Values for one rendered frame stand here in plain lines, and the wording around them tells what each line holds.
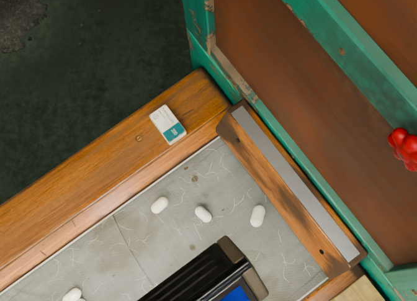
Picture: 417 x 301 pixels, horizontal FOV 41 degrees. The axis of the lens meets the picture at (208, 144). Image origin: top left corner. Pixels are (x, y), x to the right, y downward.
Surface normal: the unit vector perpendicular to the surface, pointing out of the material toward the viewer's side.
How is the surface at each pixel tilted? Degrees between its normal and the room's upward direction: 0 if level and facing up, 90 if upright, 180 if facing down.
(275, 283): 0
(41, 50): 0
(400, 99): 90
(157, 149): 0
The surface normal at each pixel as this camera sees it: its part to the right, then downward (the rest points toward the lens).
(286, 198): -0.76, 0.43
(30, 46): -0.04, -0.25
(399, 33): -0.81, 0.58
